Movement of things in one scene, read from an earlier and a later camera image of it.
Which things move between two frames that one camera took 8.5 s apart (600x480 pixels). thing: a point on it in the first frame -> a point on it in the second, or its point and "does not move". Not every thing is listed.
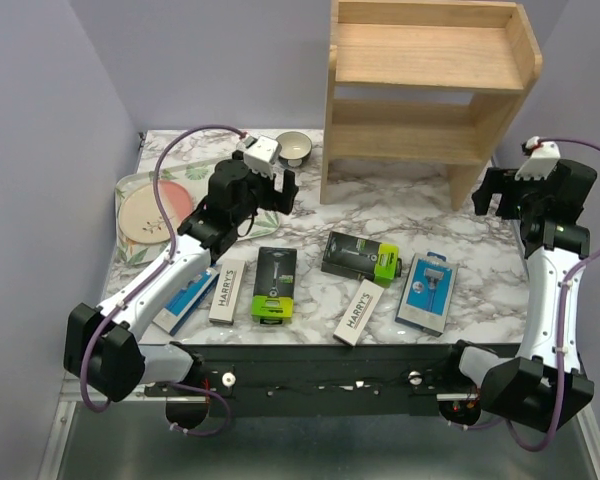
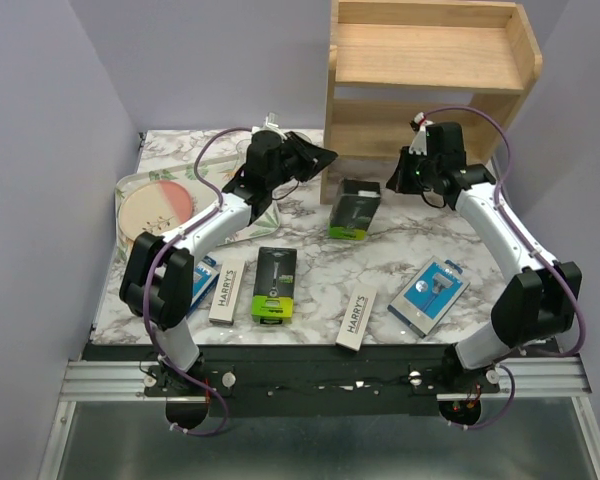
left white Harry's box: x=226 y=292 does not move
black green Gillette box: x=362 y=259 -> x=353 y=208
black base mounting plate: x=326 y=380 does not move
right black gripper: x=501 y=180 -> x=399 y=181
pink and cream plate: x=141 y=217 does not move
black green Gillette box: x=274 y=289 does not move
